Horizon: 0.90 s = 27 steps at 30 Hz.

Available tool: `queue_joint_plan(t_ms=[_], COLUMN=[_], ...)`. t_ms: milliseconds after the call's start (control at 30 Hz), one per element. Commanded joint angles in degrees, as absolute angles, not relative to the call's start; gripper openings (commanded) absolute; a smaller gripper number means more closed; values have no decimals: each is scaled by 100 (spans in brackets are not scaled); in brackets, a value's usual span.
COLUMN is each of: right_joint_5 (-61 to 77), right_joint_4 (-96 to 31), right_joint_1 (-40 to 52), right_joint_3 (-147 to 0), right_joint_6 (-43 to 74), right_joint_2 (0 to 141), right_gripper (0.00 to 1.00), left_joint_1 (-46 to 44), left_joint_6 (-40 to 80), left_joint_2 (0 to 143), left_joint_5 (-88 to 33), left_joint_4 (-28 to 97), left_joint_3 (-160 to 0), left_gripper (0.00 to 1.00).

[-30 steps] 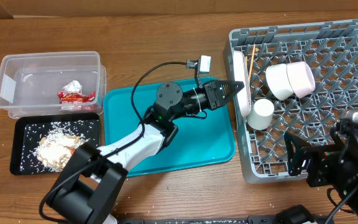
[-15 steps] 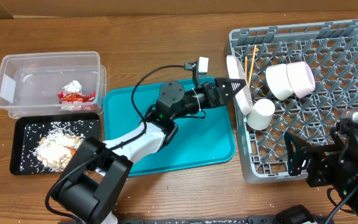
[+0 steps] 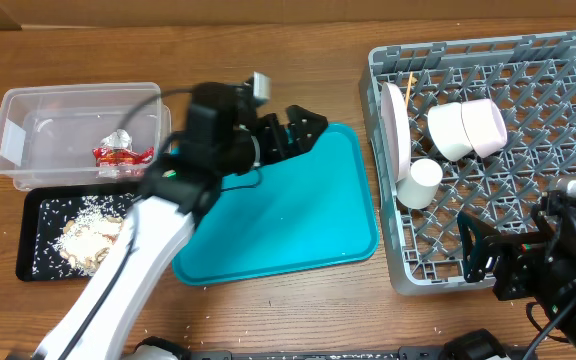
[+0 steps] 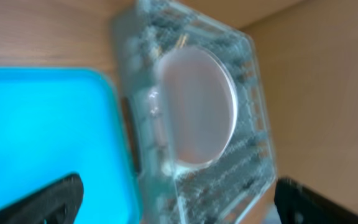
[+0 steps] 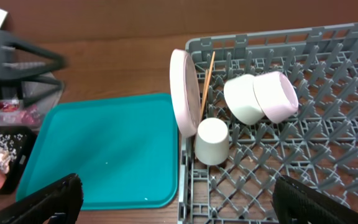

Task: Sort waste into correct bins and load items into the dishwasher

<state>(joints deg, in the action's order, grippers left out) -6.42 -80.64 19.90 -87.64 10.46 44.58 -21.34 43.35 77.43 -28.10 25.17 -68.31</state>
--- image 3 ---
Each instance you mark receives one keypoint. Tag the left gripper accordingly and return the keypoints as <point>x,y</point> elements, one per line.
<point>277,147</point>

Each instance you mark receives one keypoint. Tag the red snack wrapper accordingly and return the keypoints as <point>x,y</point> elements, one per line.
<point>121,156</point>

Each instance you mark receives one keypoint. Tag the white cup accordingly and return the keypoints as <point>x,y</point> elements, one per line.
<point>419,188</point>

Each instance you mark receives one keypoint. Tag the grey dishwasher rack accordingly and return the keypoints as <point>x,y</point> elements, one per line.
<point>532,79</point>

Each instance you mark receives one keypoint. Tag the pile of rice and peanuts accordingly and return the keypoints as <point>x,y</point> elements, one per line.
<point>86,241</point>

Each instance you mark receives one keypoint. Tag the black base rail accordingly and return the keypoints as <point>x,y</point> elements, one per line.
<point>158,348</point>

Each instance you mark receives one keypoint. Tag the teal serving tray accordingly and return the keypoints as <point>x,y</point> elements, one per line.
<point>311,211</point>

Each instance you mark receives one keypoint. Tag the clear plastic bin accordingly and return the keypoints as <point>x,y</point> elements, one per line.
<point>48,134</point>

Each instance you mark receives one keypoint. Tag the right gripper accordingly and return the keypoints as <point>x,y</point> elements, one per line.
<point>511,255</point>

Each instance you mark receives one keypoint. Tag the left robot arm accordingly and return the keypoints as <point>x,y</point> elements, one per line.
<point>223,136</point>

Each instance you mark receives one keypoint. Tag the black tray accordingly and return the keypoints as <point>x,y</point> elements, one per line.
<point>48,212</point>

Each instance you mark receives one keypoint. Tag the wooden chopstick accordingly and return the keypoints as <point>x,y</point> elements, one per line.
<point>408,89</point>

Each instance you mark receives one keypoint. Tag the white tissue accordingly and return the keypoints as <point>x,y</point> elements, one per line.
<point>119,139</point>

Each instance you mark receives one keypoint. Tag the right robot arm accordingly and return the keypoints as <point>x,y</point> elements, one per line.
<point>561,314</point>

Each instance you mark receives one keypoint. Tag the pink bowl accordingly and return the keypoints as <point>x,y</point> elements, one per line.
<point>484,126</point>

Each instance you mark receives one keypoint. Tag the white plate with peanuts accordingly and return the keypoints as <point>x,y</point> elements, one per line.
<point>397,129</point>

